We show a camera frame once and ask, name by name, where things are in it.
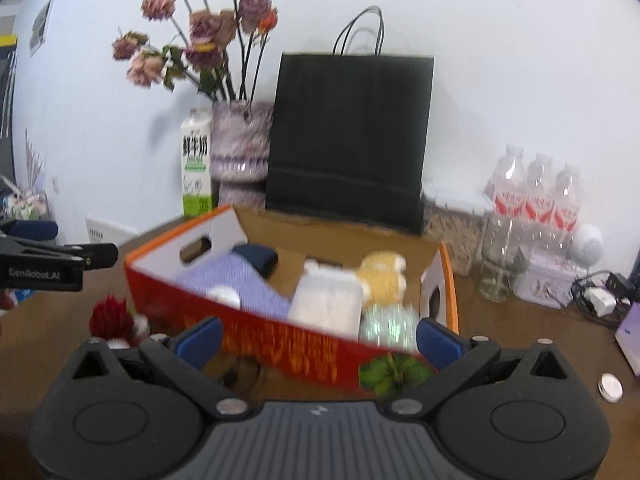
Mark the purple tissue box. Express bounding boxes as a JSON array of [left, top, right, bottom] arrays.
[[615, 302, 640, 378]]

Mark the white lidded plastic jar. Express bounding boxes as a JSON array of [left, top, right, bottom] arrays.
[[288, 259, 364, 340]]

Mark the small white round lid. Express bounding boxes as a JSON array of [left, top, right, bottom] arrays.
[[206, 285, 242, 310]]

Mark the white charger with cables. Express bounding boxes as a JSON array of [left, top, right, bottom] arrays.
[[570, 270, 638, 330]]

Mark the white round speaker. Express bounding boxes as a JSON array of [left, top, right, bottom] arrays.
[[568, 223, 603, 268]]

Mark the dried pink rose bouquet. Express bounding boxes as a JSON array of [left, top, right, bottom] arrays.
[[112, 0, 279, 103]]

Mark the purple ceramic vase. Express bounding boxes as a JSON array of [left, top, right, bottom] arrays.
[[210, 101, 273, 209]]

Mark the white floral tin box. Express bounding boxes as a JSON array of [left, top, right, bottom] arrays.
[[511, 249, 587, 309]]

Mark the red artificial rose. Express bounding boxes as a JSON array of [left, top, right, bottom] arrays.
[[88, 295, 150, 349]]

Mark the yellow white plush toy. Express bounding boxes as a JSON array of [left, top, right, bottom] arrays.
[[356, 252, 407, 308]]

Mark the red orange cardboard box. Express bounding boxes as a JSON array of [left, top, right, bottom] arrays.
[[125, 206, 459, 393]]

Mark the left water bottle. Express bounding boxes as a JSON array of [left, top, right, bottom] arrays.
[[485, 144, 526, 218]]

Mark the middle water bottle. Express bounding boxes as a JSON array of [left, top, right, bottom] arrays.
[[521, 153, 554, 243]]

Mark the dark blue case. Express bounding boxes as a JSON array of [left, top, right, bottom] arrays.
[[231, 243, 279, 280]]

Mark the shiny green packet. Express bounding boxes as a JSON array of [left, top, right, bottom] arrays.
[[359, 304, 420, 352]]

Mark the wall poster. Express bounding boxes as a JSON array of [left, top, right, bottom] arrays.
[[29, 0, 54, 56]]

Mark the water bottle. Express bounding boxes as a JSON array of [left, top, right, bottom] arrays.
[[547, 162, 582, 249], [485, 144, 526, 218], [521, 153, 554, 243]]

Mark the empty clear glass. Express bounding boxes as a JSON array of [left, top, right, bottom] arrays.
[[477, 212, 526, 304]]

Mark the right water bottle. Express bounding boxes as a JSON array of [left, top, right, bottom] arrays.
[[547, 162, 582, 249]]

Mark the black paper shopping bag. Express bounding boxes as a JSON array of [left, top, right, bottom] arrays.
[[266, 23, 434, 234]]

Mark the wire rack with items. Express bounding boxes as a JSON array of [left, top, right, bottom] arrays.
[[1, 176, 50, 221]]

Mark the white booklet against wall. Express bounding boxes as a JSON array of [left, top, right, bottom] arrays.
[[86, 217, 138, 246]]

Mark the clear container with pellets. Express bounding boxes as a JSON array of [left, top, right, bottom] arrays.
[[422, 184, 491, 276]]

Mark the silver round coin tin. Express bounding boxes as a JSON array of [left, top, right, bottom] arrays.
[[598, 373, 624, 404]]

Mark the white green milk carton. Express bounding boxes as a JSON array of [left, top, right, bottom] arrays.
[[180, 107, 214, 218]]

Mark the purple towel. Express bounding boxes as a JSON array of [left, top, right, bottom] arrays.
[[175, 252, 291, 321]]

